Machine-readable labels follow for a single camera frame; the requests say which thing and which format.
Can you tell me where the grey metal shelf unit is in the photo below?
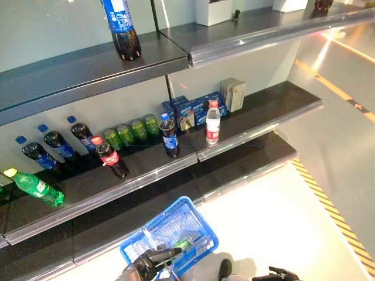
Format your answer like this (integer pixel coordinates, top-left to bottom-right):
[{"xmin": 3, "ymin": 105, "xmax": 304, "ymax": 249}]
[{"xmin": 0, "ymin": 131, "xmax": 298, "ymax": 281}]

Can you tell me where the dark upper shelf with rail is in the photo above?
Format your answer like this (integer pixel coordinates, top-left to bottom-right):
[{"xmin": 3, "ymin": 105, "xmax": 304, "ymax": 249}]
[{"xmin": 159, "ymin": 0, "xmax": 375, "ymax": 70}]

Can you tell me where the large pepsi cola bottle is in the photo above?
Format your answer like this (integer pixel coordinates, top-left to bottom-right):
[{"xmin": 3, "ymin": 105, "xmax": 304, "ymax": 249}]
[{"xmin": 100, "ymin": 0, "xmax": 142, "ymax": 61}]

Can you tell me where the robot left black hand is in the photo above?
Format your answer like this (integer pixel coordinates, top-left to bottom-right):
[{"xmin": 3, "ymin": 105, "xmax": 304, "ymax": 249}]
[{"xmin": 133, "ymin": 245, "xmax": 183, "ymax": 281}]

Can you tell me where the blue oreo cookie box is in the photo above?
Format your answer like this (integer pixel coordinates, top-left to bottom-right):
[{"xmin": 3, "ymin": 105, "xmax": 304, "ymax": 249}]
[{"xmin": 162, "ymin": 95, "xmax": 189, "ymax": 127}]

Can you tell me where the dark upper shelf board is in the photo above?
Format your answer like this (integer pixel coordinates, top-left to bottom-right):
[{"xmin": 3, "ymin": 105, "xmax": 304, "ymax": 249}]
[{"xmin": 0, "ymin": 30, "xmax": 190, "ymax": 127}]

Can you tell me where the coca cola bottle red cap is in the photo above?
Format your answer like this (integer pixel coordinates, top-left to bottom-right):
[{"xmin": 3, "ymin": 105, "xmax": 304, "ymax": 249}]
[{"xmin": 90, "ymin": 135, "xmax": 129, "ymax": 179}]

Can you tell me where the black shelf upright post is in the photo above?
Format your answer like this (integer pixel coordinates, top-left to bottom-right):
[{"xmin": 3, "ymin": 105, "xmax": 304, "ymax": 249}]
[{"xmin": 149, "ymin": 0, "xmax": 176, "ymax": 101}]

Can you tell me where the large white box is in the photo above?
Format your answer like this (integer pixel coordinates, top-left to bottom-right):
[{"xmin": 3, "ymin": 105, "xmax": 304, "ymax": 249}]
[{"xmin": 195, "ymin": 0, "xmax": 235, "ymax": 28}]

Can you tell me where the dark middle shelf board long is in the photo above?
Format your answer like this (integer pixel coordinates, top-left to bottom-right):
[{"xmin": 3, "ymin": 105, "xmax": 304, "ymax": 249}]
[{"xmin": 0, "ymin": 133, "xmax": 200, "ymax": 246}]

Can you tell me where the small pepsi cola bottle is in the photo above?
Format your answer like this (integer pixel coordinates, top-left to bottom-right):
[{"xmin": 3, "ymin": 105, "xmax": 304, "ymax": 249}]
[
  {"xmin": 66, "ymin": 115, "xmax": 98, "ymax": 153},
  {"xmin": 15, "ymin": 135, "xmax": 59, "ymax": 172},
  {"xmin": 158, "ymin": 112, "xmax": 180, "ymax": 159},
  {"xmin": 37, "ymin": 124, "xmax": 77, "ymax": 163}
]

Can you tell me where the water bottle red label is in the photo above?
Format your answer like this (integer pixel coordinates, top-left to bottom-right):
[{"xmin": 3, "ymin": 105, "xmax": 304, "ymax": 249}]
[{"xmin": 205, "ymin": 100, "xmax": 221, "ymax": 146}]

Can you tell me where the dark middle shelf board short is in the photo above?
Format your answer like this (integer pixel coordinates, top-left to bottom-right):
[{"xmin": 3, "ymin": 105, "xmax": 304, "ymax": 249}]
[{"xmin": 175, "ymin": 81, "xmax": 323, "ymax": 163}]

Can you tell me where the green sprite bottle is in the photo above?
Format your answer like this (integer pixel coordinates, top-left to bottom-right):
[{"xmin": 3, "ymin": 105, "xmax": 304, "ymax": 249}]
[{"xmin": 3, "ymin": 167, "xmax": 66, "ymax": 207}]

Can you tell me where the robot right black hand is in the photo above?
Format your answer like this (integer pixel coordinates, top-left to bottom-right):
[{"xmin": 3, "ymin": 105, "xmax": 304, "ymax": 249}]
[{"xmin": 251, "ymin": 266, "xmax": 302, "ymax": 281}]

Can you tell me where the blue plastic shopping basket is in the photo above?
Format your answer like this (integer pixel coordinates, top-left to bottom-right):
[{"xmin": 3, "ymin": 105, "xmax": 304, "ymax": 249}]
[{"xmin": 120, "ymin": 196, "xmax": 220, "ymax": 278}]

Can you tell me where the dark cola bottle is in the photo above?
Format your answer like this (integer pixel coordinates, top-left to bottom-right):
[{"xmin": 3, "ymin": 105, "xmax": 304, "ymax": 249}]
[{"xmin": 313, "ymin": 0, "xmax": 335, "ymax": 12}]

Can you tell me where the green item in basket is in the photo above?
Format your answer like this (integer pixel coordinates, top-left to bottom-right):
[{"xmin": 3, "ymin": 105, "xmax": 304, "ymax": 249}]
[{"xmin": 175, "ymin": 238, "xmax": 195, "ymax": 250}]

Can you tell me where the green drink can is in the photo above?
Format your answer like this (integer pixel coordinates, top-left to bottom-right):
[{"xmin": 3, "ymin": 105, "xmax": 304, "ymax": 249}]
[
  {"xmin": 144, "ymin": 114, "xmax": 161, "ymax": 136},
  {"xmin": 129, "ymin": 118, "xmax": 148, "ymax": 141},
  {"xmin": 103, "ymin": 128, "xmax": 123, "ymax": 150},
  {"xmin": 116, "ymin": 123, "xmax": 135, "ymax": 146}
]

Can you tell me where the blue oreo box with picture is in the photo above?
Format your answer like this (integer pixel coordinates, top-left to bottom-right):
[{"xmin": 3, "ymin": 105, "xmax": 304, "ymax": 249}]
[{"xmin": 175, "ymin": 101, "xmax": 197, "ymax": 133}]

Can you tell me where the wide blue oreo box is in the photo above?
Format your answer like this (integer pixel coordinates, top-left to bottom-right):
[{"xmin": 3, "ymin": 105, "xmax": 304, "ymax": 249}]
[{"xmin": 192, "ymin": 91, "xmax": 230, "ymax": 127}]

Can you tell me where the grey carton pack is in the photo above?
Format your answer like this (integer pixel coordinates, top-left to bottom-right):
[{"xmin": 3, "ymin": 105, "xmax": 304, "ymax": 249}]
[
  {"xmin": 229, "ymin": 80, "xmax": 247, "ymax": 113},
  {"xmin": 219, "ymin": 77, "xmax": 240, "ymax": 109}
]

